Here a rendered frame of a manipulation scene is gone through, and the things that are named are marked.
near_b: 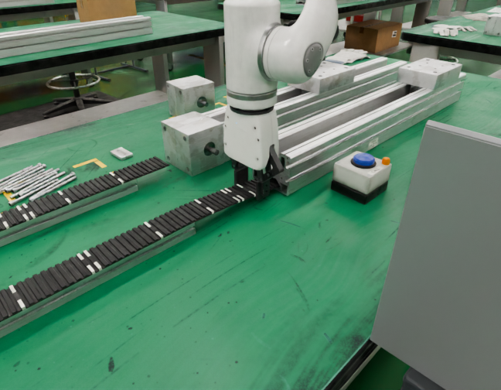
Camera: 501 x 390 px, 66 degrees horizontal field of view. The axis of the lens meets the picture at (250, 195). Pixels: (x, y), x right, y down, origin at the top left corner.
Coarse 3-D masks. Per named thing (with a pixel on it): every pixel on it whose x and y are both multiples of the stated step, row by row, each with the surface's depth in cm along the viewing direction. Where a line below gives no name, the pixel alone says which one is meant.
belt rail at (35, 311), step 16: (192, 224) 64; (160, 240) 60; (176, 240) 63; (128, 256) 57; (144, 256) 59; (112, 272) 56; (80, 288) 54; (48, 304) 51; (16, 320) 49; (0, 336) 48
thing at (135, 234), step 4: (132, 228) 61; (136, 228) 61; (128, 232) 60; (132, 232) 60; (136, 232) 60; (140, 232) 60; (132, 236) 60; (136, 236) 60; (140, 236) 60; (144, 236) 60; (136, 240) 59; (140, 240) 59; (144, 240) 59; (148, 240) 59; (140, 244) 58; (144, 244) 58; (148, 244) 58
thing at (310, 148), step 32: (384, 96) 102; (416, 96) 99; (448, 96) 117; (288, 128) 82; (320, 128) 87; (352, 128) 82; (384, 128) 93; (288, 160) 71; (320, 160) 78; (288, 192) 75
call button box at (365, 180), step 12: (348, 156) 76; (336, 168) 74; (348, 168) 73; (360, 168) 72; (372, 168) 72; (384, 168) 73; (336, 180) 75; (348, 180) 73; (360, 180) 71; (372, 180) 71; (384, 180) 75; (348, 192) 74; (360, 192) 73; (372, 192) 73
